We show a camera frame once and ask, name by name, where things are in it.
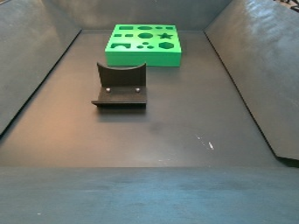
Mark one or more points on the black curved holder stand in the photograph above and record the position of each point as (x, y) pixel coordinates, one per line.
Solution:
(123, 80)

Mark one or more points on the green shape sorter block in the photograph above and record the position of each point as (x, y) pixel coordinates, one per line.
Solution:
(150, 44)

